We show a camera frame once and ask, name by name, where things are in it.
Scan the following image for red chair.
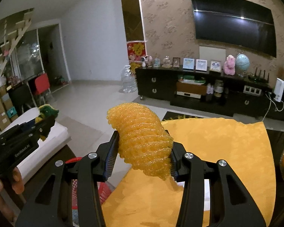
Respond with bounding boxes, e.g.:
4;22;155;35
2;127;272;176
35;73;50;100

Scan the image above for white cable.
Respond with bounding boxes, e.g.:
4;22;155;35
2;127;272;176
261;93;284;122

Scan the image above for brown small photo frame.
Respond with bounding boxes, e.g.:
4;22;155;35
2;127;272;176
172;58;180;68

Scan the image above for white router box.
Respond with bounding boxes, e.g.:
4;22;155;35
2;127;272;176
273;78;284;102

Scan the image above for black wifi router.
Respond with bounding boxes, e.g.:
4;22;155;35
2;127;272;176
248;68;269;84

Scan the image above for black tv cabinet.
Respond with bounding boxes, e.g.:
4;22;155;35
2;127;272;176
135;67;284;122

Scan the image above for yellow table cloth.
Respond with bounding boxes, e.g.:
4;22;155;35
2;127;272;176
102;118;276;226

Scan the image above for light blue globe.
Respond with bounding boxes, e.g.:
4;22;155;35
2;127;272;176
235;53;250;77

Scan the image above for pink plush toy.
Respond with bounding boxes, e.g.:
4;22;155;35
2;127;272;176
223;55;236;76

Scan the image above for person's left hand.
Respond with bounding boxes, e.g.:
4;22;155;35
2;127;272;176
0;167;24;223

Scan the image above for blue picture frame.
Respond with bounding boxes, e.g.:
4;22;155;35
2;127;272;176
183;58;195;70

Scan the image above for white picture frame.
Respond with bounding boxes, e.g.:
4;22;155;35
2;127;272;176
196;59;207;72

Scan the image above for green yellow knitted cloth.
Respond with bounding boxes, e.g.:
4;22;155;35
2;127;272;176
34;103;60;143

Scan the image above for large clear water bottle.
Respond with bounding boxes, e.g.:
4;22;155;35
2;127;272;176
121;65;137;93

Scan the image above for red plastic mesh basket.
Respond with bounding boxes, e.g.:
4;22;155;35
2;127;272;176
64;156;113;227

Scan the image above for black wall television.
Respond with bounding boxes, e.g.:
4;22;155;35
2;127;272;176
191;0;277;58

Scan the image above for red festive poster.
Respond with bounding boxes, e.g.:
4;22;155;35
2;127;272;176
127;40;146;74

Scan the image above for white wall board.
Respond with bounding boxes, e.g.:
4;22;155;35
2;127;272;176
199;46;226;63

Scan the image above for white small camera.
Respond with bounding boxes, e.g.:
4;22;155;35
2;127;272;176
141;55;149;67

